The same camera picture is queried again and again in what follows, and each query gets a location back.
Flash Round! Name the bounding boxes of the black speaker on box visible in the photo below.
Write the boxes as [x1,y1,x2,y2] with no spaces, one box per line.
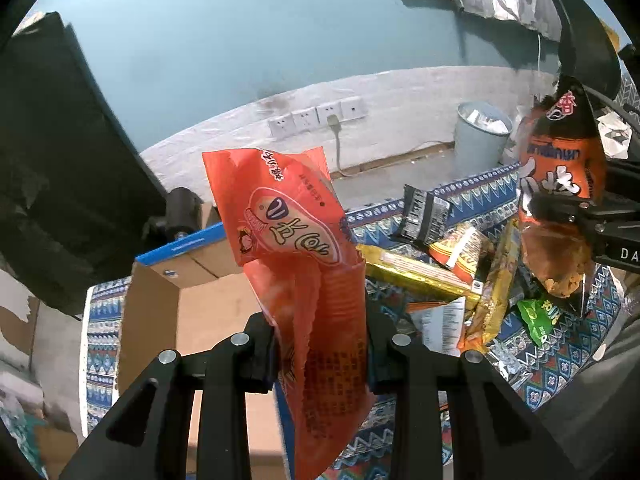
[142,188,203,244]

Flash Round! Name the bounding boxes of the patterned blue tablecloth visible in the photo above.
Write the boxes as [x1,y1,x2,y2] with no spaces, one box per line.
[79,161,626,480]

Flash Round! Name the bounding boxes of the orange striped snack bag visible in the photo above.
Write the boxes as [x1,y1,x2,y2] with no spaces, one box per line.
[428,222,495,285]

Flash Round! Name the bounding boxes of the grey power cable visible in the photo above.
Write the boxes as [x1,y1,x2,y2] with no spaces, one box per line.
[325,114,346,177]

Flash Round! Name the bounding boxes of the black office chair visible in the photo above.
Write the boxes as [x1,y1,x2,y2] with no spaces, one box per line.
[551,0,622,100]

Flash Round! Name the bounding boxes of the red snack bag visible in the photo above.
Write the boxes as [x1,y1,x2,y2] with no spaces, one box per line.
[203,148,373,479]

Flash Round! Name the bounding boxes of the green bean snack bag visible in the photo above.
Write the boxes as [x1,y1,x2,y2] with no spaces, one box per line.
[518,299,562,347]

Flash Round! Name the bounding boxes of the long gold biscuit pack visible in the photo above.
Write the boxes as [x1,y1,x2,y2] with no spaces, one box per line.
[357,244,482,310]

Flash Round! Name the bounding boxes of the pale blue waste bin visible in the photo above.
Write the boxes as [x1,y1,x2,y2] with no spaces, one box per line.
[454,101,513,177]

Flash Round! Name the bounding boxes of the blue cardboard box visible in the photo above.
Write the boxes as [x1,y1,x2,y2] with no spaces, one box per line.
[117,229,288,479]

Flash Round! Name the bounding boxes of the black snack bag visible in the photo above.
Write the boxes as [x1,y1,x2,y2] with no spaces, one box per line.
[393,184,451,248]

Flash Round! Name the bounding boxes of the yellow long snack pack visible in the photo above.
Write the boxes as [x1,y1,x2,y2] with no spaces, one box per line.
[458,218,521,353]

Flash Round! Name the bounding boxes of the white wall sockets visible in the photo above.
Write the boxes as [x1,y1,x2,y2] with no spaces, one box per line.
[267,96,368,139]

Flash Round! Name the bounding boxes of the orange black chips bag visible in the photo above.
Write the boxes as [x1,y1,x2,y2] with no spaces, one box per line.
[518,76,606,298]

